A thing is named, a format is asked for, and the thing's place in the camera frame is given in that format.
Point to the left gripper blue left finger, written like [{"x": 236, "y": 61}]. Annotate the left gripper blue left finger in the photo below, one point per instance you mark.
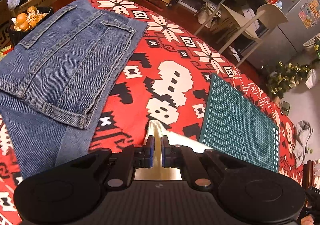
[{"x": 145, "y": 153}]

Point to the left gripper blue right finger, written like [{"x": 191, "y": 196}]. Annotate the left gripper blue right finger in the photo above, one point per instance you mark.
[{"x": 170, "y": 154}]

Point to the white knit v-neck sweater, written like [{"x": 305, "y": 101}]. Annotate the white knit v-neck sweater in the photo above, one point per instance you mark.
[{"x": 157, "y": 172}]

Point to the person right hand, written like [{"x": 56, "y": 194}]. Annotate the person right hand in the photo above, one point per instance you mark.
[{"x": 308, "y": 220}]

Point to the dark wooden side table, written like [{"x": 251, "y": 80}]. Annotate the dark wooden side table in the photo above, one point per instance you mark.
[{"x": 308, "y": 175}]

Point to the green cutting mat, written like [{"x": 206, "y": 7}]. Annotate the green cutting mat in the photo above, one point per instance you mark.
[{"x": 234, "y": 126}]

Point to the grey crumpled garment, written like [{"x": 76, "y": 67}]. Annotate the grey crumpled garment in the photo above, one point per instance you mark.
[{"x": 303, "y": 132}]

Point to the red patterned christmas blanket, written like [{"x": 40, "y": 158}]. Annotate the red patterned christmas blanket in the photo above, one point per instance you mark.
[{"x": 167, "y": 79}]

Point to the folded blue jeans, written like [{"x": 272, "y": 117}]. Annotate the folded blue jeans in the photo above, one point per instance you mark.
[{"x": 55, "y": 82}]

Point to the small decorated christmas tree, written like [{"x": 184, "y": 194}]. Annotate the small decorated christmas tree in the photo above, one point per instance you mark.
[{"x": 283, "y": 77}]

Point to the beige plastic chair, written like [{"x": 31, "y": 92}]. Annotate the beige plastic chair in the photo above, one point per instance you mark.
[{"x": 236, "y": 24}]

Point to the grey refrigerator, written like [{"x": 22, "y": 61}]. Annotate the grey refrigerator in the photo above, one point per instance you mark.
[{"x": 287, "y": 40}]

